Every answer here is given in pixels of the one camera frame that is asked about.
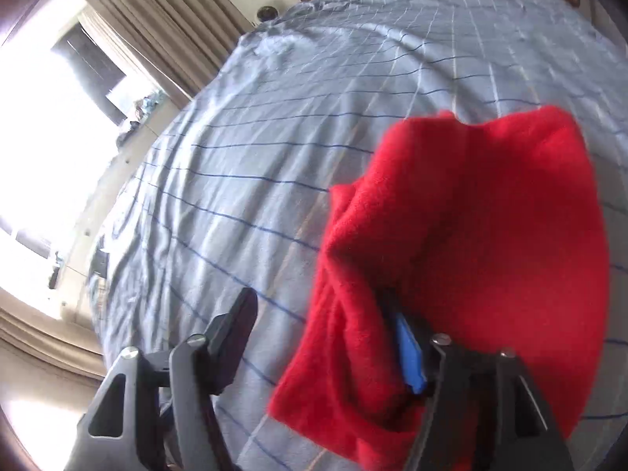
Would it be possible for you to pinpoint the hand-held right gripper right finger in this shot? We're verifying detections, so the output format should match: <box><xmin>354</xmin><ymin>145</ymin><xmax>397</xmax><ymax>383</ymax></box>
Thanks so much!
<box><xmin>387</xmin><ymin>299</ymin><xmax>576</xmax><ymax>471</ymax></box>

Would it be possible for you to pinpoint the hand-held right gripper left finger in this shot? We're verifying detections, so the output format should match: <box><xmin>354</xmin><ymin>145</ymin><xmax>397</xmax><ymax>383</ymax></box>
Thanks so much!
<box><xmin>66</xmin><ymin>287</ymin><xmax>259</xmax><ymax>471</ymax></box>

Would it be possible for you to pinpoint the red knit sweater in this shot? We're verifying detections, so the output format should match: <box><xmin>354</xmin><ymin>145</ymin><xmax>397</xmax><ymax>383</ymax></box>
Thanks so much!
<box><xmin>267</xmin><ymin>106</ymin><xmax>610</xmax><ymax>471</ymax></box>

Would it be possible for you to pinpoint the grey checked bed cover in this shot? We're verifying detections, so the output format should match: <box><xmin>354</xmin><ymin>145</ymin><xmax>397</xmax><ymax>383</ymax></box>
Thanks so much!
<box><xmin>87</xmin><ymin>0</ymin><xmax>628</xmax><ymax>471</ymax></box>

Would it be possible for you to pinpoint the beige curtain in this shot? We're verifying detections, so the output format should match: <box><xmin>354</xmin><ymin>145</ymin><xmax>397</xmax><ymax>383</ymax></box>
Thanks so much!
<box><xmin>69</xmin><ymin>0</ymin><xmax>256</xmax><ymax>109</ymax></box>

